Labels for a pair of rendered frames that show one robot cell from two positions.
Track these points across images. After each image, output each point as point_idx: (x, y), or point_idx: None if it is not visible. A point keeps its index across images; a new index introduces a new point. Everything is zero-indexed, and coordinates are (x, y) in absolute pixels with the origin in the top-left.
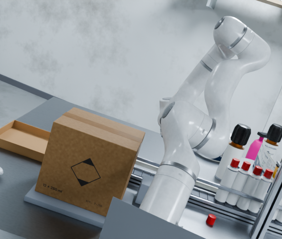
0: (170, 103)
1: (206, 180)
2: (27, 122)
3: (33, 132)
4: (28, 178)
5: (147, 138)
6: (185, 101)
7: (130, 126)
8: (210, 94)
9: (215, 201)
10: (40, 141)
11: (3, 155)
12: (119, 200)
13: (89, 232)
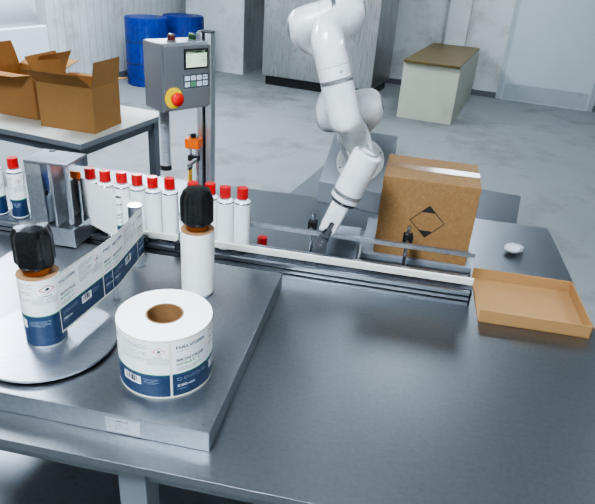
0: (381, 98)
1: (273, 224)
2: (591, 365)
3: (549, 329)
4: (481, 257)
5: (331, 433)
6: (370, 88)
7: (390, 488)
8: None
9: None
10: (523, 315)
11: None
12: (392, 136)
13: None
